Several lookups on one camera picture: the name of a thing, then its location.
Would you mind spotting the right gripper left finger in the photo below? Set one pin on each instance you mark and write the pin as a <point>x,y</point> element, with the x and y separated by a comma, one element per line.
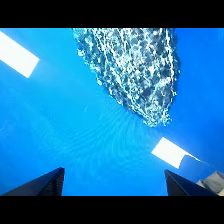
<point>46,186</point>

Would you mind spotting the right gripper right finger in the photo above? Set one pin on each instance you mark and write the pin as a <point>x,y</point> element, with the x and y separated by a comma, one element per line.
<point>178,186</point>

